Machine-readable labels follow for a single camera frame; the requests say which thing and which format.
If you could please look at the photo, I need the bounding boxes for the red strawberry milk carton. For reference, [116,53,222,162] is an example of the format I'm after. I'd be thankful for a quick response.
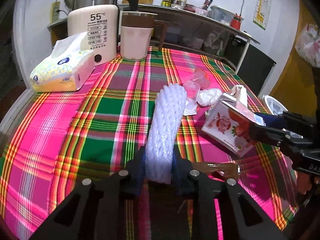
[202,93,265,158]

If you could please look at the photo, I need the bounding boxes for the white plastic wrap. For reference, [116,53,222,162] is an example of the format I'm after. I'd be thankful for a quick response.
[196,88,222,107]

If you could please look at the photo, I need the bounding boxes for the pink brown jug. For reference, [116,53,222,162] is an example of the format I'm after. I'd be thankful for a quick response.
[120,11,168,61]

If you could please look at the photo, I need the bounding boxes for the giraffe height chart poster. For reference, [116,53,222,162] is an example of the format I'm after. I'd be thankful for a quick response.
[253,0,272,30]

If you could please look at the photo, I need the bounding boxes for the clear plastic cup red rim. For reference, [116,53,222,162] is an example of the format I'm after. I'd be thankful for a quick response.
[192,69,210,89]

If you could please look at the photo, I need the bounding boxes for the tissue pack yellow white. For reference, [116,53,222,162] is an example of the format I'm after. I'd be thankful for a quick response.
[30,32,95,92]

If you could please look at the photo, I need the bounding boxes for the white paper bag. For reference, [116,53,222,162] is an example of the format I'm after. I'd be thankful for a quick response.
[228,85,248,107]

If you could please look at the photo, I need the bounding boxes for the white trash bin with liner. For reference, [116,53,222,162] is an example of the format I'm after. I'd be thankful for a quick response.
[263,95,288,115]

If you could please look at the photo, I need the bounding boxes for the clear plastic storage box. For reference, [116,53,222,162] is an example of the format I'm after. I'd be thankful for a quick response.
[207,5,235,25]

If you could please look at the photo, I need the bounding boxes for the black cabinet panel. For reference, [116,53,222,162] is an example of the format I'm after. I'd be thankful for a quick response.
[225,37,276,96]

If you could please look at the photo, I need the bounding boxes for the pink plaid tablecloth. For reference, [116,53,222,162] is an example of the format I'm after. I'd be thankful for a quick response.
[1,47,297,239]

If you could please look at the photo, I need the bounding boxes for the person's right hand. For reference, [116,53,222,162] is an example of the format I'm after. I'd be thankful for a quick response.
[297,172,312,194]

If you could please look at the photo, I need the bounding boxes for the yellow power strip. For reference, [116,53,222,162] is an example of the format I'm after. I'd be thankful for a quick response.
[50,2,60,23]

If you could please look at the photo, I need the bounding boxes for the pink utensil holder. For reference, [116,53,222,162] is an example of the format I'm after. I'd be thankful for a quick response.
[194,7,208,16]

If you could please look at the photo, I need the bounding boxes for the red thermos bottle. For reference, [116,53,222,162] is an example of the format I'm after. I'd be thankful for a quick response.
[230,14,242,30]

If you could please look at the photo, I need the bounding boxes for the brown snack wrapper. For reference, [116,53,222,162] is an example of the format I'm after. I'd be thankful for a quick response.
[191,162,240,181]

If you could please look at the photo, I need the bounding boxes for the plastic bags hanging on door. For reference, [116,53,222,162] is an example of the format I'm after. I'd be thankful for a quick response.
[295,24,320,68]

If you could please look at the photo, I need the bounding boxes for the white foam fruit net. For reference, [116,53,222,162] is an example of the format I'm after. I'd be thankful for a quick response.
[145,83,187,184]

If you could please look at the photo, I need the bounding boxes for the white 55 degree water dispenser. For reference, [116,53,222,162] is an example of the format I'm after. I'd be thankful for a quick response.
[67,4,119,66]

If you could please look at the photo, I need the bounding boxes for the metal kitchen shelf counter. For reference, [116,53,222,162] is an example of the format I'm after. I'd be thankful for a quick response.
[117,3,261,75]

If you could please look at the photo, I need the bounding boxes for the wooden door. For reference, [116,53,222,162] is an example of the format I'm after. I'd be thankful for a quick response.
[269,0,320,118]

